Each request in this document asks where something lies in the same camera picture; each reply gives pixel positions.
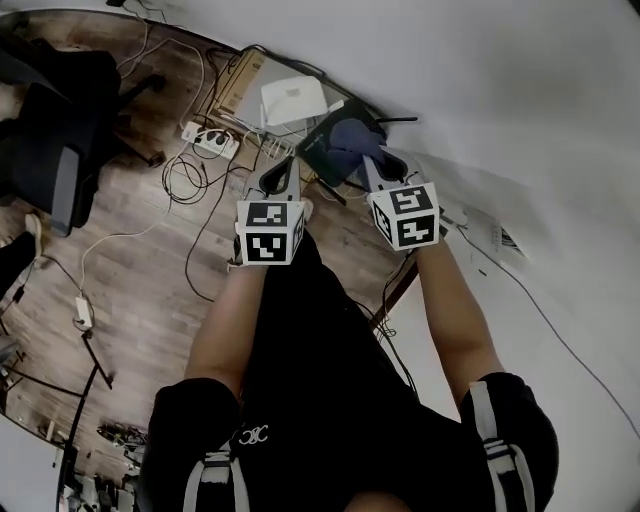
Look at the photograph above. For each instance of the black router with antennas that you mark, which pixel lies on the black router with antennas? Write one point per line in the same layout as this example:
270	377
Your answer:
325	165

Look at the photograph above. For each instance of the blue-grey cloth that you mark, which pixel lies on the blue-grey cloth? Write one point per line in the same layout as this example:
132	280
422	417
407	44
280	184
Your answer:
350	132

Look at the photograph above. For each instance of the person's right forearm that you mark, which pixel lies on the person's right forearm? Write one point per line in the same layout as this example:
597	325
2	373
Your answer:
450	320

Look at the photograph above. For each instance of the white antenna modem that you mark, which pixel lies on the white antenna modem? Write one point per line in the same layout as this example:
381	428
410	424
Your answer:
292	100

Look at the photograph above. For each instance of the white power adapter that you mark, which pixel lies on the white power adapter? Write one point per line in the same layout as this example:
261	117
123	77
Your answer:
84	312

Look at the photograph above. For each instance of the person's black clothing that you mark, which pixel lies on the person's black clothing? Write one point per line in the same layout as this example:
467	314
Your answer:
310	375

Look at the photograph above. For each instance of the white wall panel box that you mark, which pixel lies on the white wall panel box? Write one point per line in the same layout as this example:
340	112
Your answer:
487	230

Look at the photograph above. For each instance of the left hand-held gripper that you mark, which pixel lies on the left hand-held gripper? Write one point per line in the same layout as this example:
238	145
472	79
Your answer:
265	232

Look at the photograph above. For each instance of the person's left forearm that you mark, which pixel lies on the person's left forearm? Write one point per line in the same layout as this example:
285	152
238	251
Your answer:
220	330

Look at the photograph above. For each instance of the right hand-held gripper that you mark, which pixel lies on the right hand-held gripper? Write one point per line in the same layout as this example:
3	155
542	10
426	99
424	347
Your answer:
410	220

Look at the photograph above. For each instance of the black mesh office chair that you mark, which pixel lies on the black mesh office chair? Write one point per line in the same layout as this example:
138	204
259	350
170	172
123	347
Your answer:
45	150

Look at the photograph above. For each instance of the black metal stand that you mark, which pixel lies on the black metal stand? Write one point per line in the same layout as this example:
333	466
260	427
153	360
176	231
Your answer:
80	430

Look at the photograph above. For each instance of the person's light shoe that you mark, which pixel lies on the person's light shoe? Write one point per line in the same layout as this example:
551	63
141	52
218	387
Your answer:
308	210

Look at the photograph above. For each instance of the white power strip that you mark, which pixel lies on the white power strip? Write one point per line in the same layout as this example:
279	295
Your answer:
220	147

